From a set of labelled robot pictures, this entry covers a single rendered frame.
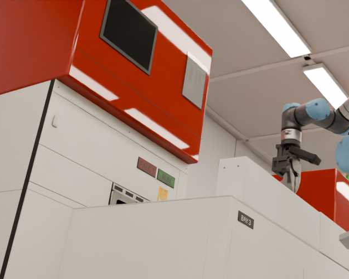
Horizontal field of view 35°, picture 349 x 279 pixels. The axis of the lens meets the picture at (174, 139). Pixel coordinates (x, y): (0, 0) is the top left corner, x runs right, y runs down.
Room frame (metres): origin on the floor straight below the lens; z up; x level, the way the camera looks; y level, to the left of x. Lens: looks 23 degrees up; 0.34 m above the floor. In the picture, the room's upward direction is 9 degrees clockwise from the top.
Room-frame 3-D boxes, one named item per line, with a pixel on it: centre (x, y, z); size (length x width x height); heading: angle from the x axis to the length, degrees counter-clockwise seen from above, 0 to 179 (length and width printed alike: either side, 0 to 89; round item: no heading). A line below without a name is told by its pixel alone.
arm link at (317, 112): (1.75, -0.49, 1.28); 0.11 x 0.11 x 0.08; 29
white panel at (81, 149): (2.00, 0.18, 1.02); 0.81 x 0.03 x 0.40; 141
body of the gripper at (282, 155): (1.84, -0.42, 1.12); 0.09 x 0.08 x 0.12; 51
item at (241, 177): (1.73, -0.35, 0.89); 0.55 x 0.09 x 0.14; 141
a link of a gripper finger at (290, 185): (1.82, -0.41, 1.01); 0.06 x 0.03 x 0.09; 51
